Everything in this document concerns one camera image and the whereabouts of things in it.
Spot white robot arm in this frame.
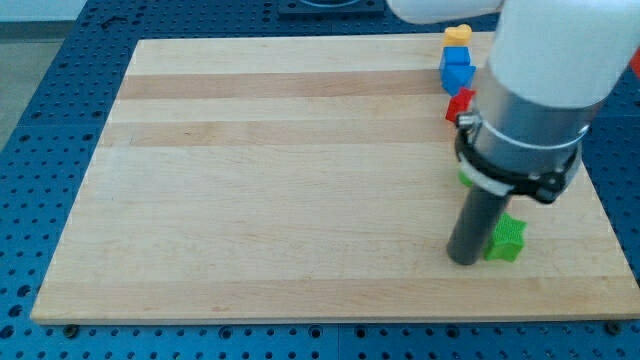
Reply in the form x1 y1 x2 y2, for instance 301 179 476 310
388 0 639 203

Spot light wooden board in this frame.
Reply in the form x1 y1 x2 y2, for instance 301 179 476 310
31 34 639 325

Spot small green block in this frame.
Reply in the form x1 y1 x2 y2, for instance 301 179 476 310
458 170 473 188

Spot red star block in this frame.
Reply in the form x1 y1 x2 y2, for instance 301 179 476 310
445 87 476 123

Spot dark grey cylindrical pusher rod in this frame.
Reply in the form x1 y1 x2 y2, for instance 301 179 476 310
446 185 511 265

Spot blue triangular block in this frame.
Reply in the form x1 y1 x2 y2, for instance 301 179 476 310
440 65 476 96

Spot blue cube block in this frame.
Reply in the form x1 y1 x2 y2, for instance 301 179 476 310
439 46 471 70

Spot green star block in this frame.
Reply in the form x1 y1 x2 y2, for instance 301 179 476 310
484 213 527 262

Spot yellow heart block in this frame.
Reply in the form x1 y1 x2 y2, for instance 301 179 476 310
442 24 473 47

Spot red block at edge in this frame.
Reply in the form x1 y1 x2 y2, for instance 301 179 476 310
629 48 640 78

